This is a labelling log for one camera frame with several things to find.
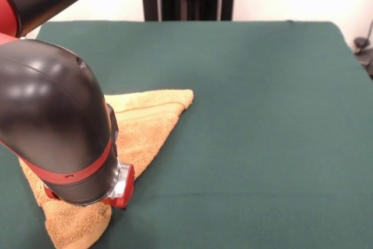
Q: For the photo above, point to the tan towel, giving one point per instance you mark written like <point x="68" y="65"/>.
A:
<point x="145" y="120"/>

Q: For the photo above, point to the dark green table cloth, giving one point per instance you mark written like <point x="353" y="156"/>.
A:
<point x="262" y="115"/>

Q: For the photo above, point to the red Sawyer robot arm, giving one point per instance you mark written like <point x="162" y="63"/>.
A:
<point x="52" y="115"/>

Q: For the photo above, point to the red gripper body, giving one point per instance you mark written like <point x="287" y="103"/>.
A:
<point x="128" y="187"/>

